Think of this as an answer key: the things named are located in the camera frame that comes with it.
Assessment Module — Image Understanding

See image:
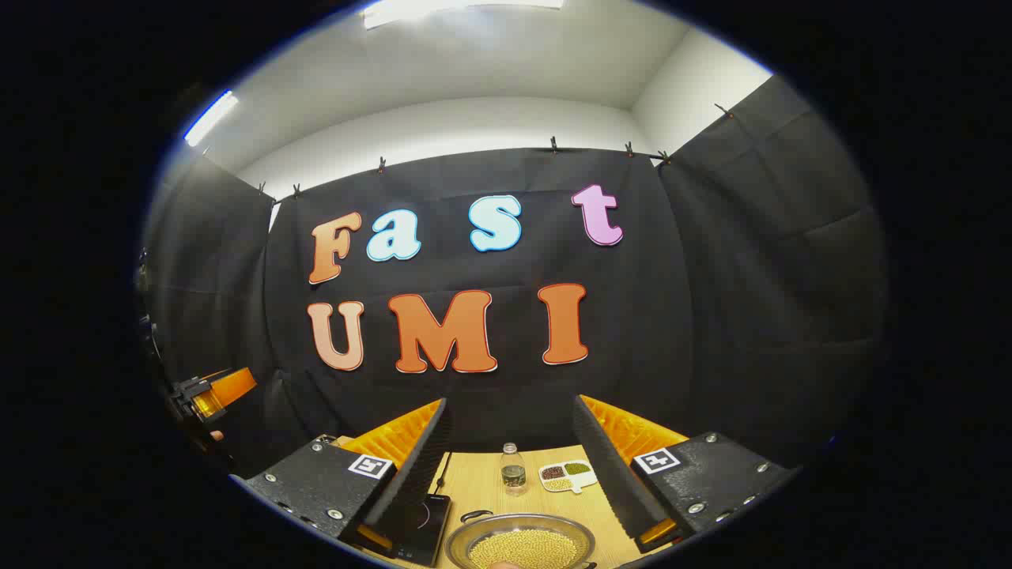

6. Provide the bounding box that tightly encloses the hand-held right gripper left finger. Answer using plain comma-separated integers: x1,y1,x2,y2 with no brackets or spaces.
244,398,455,558

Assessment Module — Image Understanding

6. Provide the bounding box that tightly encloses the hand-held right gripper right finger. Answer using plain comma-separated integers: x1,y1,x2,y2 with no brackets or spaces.
571,394,799,558

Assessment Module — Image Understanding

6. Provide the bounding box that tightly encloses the black induction cooktop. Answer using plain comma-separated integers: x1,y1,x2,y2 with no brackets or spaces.
379,494,453,567

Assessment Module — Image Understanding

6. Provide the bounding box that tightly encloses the steel pot with soybeans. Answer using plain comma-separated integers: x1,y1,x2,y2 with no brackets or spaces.
444,510,598,569

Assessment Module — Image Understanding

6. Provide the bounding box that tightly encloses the white divided dish with beans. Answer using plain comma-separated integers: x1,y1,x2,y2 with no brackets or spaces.
538,460,599,495

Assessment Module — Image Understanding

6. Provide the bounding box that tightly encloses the clear plastic water bottle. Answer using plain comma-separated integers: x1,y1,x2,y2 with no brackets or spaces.
500,443,529,496

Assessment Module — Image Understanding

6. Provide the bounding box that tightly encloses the black backdrop cloth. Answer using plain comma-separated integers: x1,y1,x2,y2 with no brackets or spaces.
138,75,890,475

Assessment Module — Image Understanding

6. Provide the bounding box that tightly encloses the long tube ceiling light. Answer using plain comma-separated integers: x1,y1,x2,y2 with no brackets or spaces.
183,89,240,148

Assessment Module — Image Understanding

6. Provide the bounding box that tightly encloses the wide ceiling light panel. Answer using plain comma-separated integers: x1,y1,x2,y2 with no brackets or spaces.
362,0,566,31

